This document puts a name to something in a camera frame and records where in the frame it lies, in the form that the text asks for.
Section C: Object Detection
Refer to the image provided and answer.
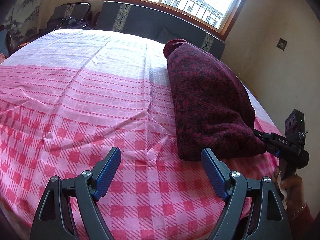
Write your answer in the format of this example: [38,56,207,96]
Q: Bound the wall switch plate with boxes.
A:
[276,38,287,51]

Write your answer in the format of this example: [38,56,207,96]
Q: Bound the right hand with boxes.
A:
[272,166,306,219]

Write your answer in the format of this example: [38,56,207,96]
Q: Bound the dark grey headboard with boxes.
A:
[95,1,225,59]

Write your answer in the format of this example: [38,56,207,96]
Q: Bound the grey pillow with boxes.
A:
[156,28,179,44]

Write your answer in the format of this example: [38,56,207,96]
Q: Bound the maroon floral garment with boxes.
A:
[163,39,266,161]

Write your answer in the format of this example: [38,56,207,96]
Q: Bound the painted folding screen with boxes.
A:
[1,0,42,48]

